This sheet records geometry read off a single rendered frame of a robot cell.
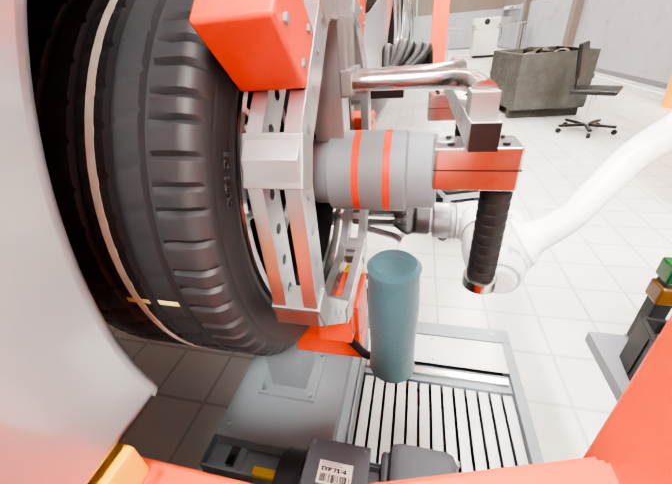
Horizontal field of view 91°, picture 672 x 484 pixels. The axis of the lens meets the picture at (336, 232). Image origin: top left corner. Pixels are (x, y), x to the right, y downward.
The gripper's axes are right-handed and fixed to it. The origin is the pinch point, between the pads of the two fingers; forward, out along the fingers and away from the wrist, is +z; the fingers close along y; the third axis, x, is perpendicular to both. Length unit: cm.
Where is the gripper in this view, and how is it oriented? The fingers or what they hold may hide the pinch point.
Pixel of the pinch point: (352, 216)
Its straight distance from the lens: 89.2
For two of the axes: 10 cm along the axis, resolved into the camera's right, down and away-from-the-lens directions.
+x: -2.1, -2.4, -9.5
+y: 1.0, -9.7, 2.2
